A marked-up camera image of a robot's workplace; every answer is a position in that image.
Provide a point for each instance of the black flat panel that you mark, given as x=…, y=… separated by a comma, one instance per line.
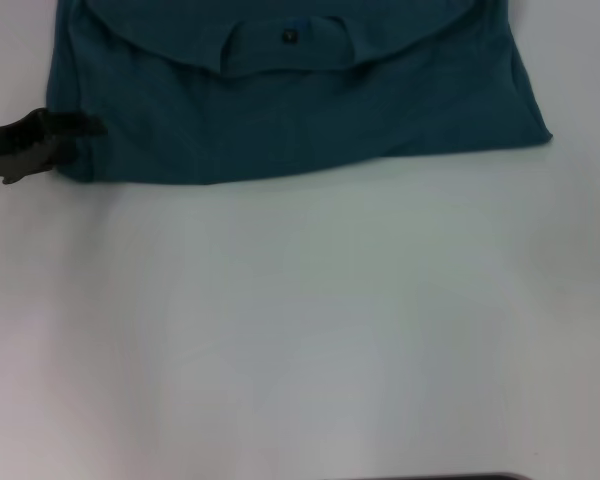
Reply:
x=470, y=477

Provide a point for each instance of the teal FREE print t-shirt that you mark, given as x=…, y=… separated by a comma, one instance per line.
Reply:
x=305, y=100

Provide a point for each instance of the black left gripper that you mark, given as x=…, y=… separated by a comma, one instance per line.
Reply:
x=10, y=150

